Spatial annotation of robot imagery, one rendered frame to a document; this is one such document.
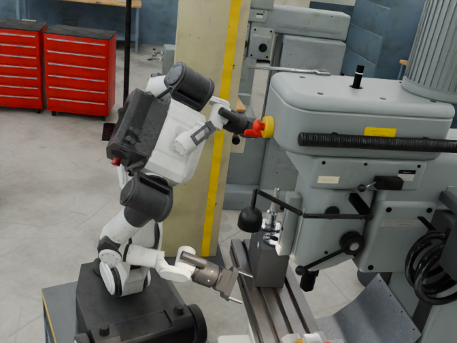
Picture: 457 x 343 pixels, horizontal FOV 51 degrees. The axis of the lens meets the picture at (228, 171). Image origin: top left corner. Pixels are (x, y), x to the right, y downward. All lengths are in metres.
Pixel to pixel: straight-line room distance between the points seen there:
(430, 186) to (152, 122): 0.87
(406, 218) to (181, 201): 2.15
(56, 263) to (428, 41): 2.93
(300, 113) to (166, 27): 9.23
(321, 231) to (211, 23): 1.84
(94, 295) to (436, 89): 1.81
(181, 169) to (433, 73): 0.80
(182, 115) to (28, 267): 2.28
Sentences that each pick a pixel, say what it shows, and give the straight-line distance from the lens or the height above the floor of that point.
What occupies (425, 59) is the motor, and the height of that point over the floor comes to 1.99.
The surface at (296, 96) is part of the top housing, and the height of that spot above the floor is 1.88.
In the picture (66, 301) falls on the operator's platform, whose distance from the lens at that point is 2.74.
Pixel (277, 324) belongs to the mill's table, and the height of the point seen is 0.96.
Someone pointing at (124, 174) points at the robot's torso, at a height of 1.32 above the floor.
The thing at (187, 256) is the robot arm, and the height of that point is 1.19.
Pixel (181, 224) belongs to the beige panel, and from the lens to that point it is 3.49.
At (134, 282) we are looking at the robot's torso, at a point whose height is 0.73.
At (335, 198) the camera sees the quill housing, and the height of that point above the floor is 1.59.
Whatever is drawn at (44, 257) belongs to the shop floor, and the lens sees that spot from 3.73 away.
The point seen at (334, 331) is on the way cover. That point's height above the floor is 0.90.
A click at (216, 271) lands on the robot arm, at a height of 1.12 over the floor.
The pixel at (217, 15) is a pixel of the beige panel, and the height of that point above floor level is 1.78.
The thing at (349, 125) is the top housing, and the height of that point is 1.83.
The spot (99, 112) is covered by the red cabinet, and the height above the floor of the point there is 0.12.
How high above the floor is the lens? 2.21
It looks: 26 degrees down
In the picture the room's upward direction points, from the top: 8 degrees clockwise
